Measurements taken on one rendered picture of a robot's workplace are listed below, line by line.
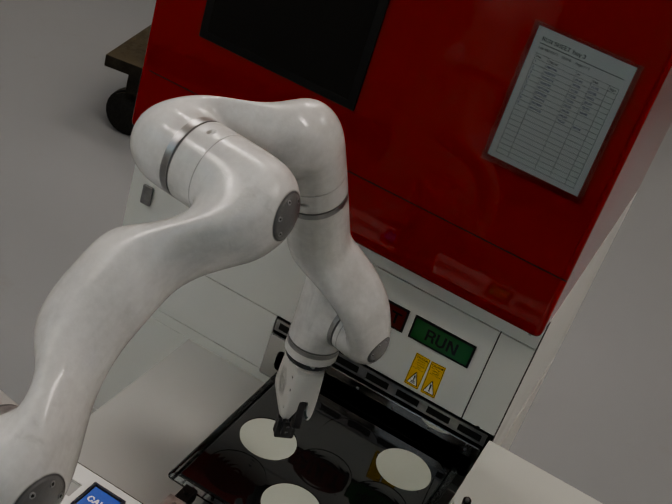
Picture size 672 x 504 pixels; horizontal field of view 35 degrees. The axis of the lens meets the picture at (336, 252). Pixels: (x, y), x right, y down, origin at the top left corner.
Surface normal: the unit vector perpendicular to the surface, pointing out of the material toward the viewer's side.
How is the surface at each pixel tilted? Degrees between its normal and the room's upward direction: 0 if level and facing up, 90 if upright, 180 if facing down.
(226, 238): 95
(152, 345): 90
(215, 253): 105
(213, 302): 90
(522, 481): 0
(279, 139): 85
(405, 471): 0
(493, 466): 0
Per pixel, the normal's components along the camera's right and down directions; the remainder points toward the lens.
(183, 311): -0.44, 0.36
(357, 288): 0.45, -0.05
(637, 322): 0.28, -0.81
